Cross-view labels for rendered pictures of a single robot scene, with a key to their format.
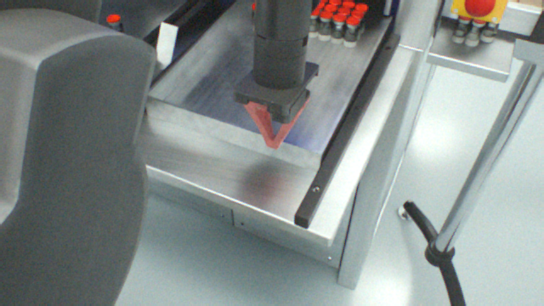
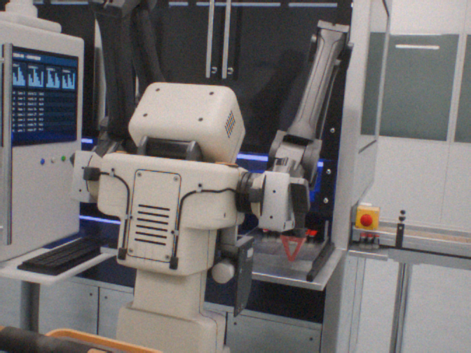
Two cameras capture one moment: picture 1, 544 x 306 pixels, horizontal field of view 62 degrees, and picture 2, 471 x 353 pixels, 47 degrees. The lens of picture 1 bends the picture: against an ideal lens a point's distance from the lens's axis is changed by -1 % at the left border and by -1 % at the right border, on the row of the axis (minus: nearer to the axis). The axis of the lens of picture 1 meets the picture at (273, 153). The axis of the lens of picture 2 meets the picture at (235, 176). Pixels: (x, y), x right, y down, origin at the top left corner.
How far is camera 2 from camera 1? 1.17 m
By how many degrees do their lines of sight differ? 40
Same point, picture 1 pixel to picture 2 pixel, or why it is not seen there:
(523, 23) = (390, 239)
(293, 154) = (299, 264)
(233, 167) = (273, 270)
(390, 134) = (336, 305)
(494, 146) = (397, 323)
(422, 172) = not seen: outside the picture
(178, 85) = not seen: hidden behind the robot
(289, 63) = (301, 217)
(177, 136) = not seen: hidden behind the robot
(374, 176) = (329, 342)
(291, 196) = (302, 277)
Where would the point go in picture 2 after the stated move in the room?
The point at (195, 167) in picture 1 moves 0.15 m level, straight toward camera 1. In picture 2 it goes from (256, 270) to (279, 288)
